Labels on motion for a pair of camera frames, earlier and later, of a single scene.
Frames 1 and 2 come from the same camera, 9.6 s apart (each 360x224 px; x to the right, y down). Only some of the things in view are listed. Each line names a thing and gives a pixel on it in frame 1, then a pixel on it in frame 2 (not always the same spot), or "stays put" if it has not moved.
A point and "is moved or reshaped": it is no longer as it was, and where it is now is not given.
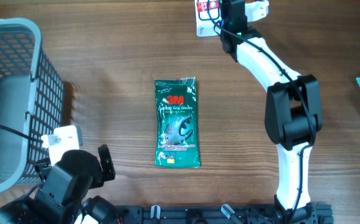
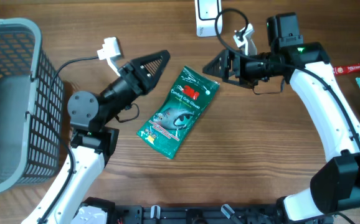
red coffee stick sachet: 202,6 → 348,68
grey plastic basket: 22,99 stays put
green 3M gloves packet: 176,127 is moved or reshaped
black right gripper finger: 109,172 → 141,76
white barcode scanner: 207,22 stays put
